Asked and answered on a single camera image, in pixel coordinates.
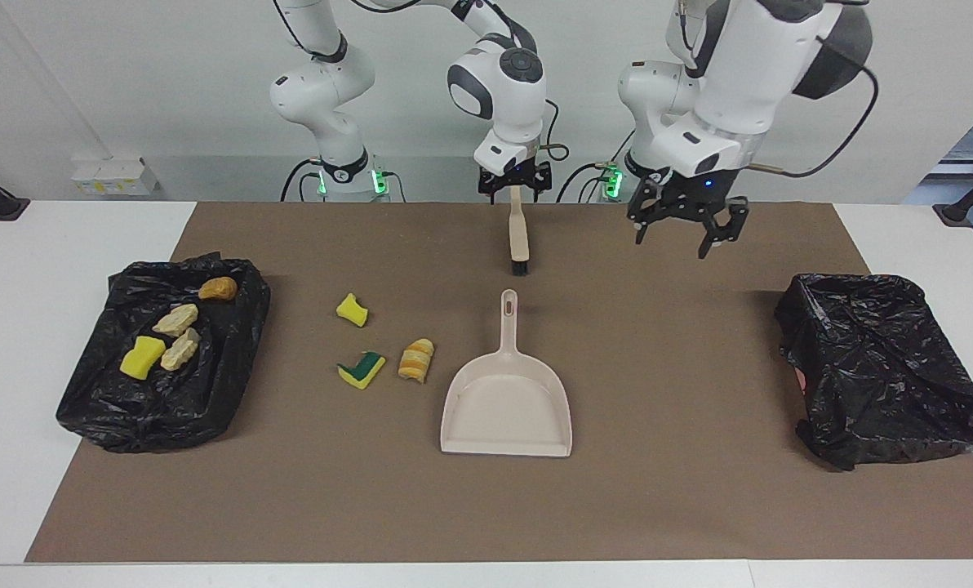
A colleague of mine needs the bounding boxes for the beige hand brush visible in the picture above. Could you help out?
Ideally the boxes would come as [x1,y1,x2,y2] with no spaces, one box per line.
[508,186,531,276]

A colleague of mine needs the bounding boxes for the small croissant pastry piece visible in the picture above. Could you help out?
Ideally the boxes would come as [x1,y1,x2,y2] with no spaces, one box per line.
[152,303,200,338]
[160,327,202,372]

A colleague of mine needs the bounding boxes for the black base cable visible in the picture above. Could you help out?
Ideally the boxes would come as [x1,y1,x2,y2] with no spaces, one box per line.
[280,158,324,203]
[556,160,618,203]

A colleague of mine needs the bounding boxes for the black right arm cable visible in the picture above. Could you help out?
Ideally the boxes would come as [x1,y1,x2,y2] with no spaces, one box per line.
[535,98,571,163]

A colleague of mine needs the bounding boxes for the large yellow sponge piece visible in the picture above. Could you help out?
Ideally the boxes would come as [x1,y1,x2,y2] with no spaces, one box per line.
[119,335,167,381]

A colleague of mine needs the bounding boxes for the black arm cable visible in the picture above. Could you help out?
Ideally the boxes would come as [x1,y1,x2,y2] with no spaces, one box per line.
[535,98,571,163]
[752,37,880,178]

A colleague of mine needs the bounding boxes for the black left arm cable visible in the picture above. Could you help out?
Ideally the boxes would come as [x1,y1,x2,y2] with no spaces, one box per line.
[752,37,880,178]

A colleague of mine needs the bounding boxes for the orange striped croissant roll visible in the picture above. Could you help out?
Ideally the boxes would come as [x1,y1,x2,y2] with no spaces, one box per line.
[398,338,436,384]

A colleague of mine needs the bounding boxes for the brown paper table mat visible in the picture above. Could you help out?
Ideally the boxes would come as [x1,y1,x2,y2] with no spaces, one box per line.
[25,202,973,564]

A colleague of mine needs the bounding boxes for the white box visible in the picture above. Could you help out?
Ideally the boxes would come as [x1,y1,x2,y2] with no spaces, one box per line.
[70,156,161,197]

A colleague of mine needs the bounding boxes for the black left base cable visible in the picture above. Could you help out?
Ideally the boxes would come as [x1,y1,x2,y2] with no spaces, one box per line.
[556,160,618,203]

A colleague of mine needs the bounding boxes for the black right base cable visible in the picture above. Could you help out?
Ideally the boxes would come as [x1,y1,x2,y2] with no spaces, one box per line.
[280,158,324,203]

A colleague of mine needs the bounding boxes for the beige plastic dustpan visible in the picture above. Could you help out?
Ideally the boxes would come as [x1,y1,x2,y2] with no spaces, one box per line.
[440,289,574,458]

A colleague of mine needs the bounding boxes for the green-topped yellow sponge piece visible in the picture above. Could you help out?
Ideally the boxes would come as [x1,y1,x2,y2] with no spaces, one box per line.
[336,351,388,390]

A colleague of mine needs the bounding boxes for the small notched yellow sponge piece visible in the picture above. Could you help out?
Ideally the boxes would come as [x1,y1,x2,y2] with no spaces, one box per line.
[335,293,370,328]

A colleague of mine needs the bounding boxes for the black trash bag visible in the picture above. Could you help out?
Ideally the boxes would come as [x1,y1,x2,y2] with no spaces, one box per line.
[56,251,272,454]
[774,273,973,472]

